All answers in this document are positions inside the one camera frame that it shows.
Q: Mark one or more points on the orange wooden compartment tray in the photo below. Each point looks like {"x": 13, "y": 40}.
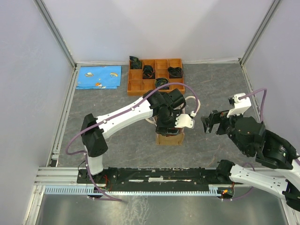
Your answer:
{"x": 137, "y": 86}

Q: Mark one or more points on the rolled dark sock top-left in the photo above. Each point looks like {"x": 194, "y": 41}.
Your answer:
{"x": 135, "y": 63}

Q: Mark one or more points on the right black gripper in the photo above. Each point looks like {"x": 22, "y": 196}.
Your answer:
{"x": 215, "y": 116}

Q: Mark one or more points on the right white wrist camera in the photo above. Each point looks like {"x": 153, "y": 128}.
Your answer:
{"x": 239, "y": 104}

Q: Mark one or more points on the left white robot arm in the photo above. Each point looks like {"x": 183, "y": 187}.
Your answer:
{"x": 164, "y": 107}

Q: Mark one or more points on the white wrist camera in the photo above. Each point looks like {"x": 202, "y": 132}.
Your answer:
{"x": 239, "y": 104}
{"x": 185, "y": 120}

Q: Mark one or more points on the rolled dark sock right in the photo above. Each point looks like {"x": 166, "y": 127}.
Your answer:
{"x": 175, "y": 72}

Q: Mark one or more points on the rolled dark sock bottom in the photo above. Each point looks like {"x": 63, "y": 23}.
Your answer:
{"x": 160, "y": 82}

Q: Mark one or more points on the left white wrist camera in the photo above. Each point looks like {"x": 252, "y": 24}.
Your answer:
{"x": 185, "y": 120}

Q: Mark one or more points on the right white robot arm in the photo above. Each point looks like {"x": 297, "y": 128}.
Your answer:
{"x": 270, "y": 150}

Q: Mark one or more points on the canvas tote bag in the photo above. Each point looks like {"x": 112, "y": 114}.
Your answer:
{"x": 172, "y": 139}

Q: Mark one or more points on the blue patterned cloth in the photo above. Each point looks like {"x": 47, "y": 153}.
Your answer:
{"x": 99, "y": 77}

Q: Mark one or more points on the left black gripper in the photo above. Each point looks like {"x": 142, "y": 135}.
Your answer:
{"x": 162, "y": 129}

